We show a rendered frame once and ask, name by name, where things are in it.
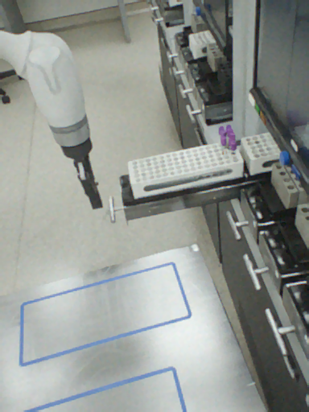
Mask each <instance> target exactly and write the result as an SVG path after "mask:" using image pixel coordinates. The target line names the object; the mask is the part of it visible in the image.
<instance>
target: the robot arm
mask: <svg viewBox="0 0 309 412"><path fill-rule="evenodd" d="M0 59H3V60H5V61H8V63H9V64H11V65H12V66H13V68H14V70H15V71H16V74H18V75H19V76H21V77H22V78H24V79H25V80H27V81H28V82H29V84H30V86H31V91H32V94H33V96H34V99H35V103H36V104H37V106H38V107H39V109H40V111H41V113H42V115H43V116H44V117H45V119H46V120H47V124H48V126H49V128H51V132H52V134H53V137H54V139H55V141H56V143H57V144H59V145H60V148H61V150H62V152H63V154H64V157H67V158H68V159H73V160H74V161H73V164H74V167H75V168H76V170H77V173H78V175H77V178H78V179H79V181H80V183H81V185H82V188H83V189H84V194H85V195H86V196H87V197H88V198H89V200H90V203H91V205H92V207H93V210H94V209H99V208H103V203H102V200H101V196H100V193H99V191H98V188H97V186H99V183H98V182H96V181H95V179H96V177H95V175H94V172H93V168H92V167H91V163H90V160H89V153H90V152H91V150H92V147H93V144H92V142H91V139H90V137H89V136H90V128H89V121H88V118H87V114H86V112H85V109H84V91H82V87H81V83H80V78H79V76H78V73H77V71H76V61H75V59H74V57H73V54H72V53H71V51H70V49H69V47H68V45H67V44H66V43H65V42H64V41H63V40H62V39H60V38H59V37H57V36H56V35H54V34H51V33H34V32H30V31H26V32H25V34H23V35H15V34H11V33H6V32H2V31H0Z"/></svg>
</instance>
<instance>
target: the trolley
mask: <svg viewBox="0 0 309 412"><path fill-rule="evenodd" d="M0 412H268V411H267V410H266V407H265V405H264V403H263V400H262V396H261V394H260V392H258V388H257V386H256V383H255V381H254V378H253V374H252V373H251V370H249V366H248V364H247V362H246V359H245V355H244V353H243V351H242V349H241V347H240V345H239V342H238V340H237V337H236V335H235V332H234V330H233V326H232V324H231V322H230V319H229V318H228V316H227V314H226V310H225V307H224V305H223V303H222V301H221V299H220V296H219V292H218V290H217V288H216V284H215V283H214V280H213V278H212V276H211V274H210V273H209V270H208V266H207V264H206V261H205V260H204V256H203V254H202V252H201V249H200V246H199V244H198V243H195V244H192V245H187V246H184V247H179V248H176V249H171V250H168V251H165V252H161V253H156V254H153V255H150V256H146V257H141V258H138V259H134V260H131V261H127V262H122V263H119V264H116V265H112V266H107V267H104V269H100V270H94V271H91V272H88V273H85V274H79V275H76V276H73V277H70V278H63V279H60V280H57V281H54V282H49V283H48V284H44V285H41V286H36V287H32V288H28V289H26V290H20V291H16V292H13V294H9V295H4V296H0Z"/></svg>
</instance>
